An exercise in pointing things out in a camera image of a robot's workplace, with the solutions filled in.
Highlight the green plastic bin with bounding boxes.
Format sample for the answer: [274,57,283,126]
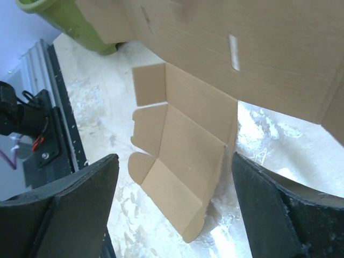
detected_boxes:
[16,0,117,56]

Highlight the aluminium frame rail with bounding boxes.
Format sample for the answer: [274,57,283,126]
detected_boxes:
[20,39,79,171]

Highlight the brown cardboard box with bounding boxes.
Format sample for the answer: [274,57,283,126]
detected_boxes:
[77,1,343,242]

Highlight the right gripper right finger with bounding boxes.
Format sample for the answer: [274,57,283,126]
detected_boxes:
[232,152,343,257]

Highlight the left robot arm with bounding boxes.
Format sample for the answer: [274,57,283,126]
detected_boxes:
[1,81,51,138]

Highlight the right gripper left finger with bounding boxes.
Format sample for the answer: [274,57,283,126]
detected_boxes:
[1,154,119,257]

